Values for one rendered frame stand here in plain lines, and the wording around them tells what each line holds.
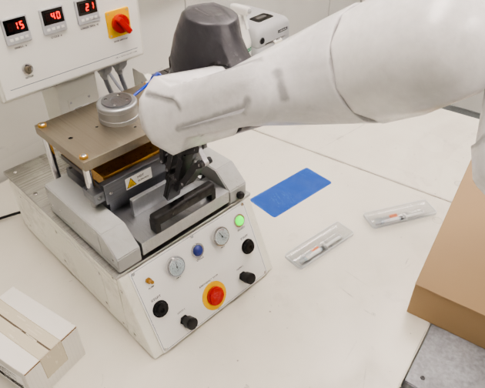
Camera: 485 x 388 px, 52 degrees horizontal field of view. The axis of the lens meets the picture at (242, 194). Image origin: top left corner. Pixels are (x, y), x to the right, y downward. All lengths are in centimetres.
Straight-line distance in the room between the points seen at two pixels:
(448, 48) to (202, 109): 26
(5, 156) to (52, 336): 71
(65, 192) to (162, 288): 27
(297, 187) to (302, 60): 95
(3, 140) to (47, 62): 53
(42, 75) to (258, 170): 67
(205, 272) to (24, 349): 36
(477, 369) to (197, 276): 57
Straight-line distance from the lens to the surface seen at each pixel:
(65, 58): 108
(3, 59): 103
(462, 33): 40
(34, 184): 120
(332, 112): 47
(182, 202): 94
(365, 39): 42
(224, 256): 106
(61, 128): 102
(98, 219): 95
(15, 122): 156
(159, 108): 61
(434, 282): 107
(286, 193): 138
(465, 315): 109
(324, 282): 115
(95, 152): 93
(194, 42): 68
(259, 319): 107
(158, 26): 185
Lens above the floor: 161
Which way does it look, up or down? 39 degrees down
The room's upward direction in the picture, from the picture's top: straight up
